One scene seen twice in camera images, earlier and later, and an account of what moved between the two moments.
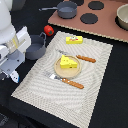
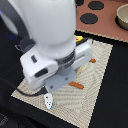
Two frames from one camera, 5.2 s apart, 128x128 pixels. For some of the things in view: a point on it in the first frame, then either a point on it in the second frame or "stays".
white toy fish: x=15 y=76 -> x=49 y=100
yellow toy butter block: x=74 y=40 stays
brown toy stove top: x=97 y=17 stays
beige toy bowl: x=122 y=14 stays
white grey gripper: x=12 y=53 -> x=41 y=71
